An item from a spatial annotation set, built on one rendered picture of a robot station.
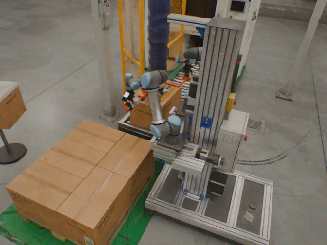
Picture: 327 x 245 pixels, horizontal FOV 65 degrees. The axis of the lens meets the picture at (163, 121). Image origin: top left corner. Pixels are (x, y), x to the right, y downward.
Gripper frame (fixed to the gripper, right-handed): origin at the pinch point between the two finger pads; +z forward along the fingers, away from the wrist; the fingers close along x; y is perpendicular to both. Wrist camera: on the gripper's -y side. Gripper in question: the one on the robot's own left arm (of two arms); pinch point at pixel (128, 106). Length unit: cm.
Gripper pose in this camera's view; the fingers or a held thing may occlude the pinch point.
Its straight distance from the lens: 265.7
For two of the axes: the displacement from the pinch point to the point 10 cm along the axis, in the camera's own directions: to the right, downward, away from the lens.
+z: -0.5, 7.9, 6.1
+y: 4.6, -5.2, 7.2
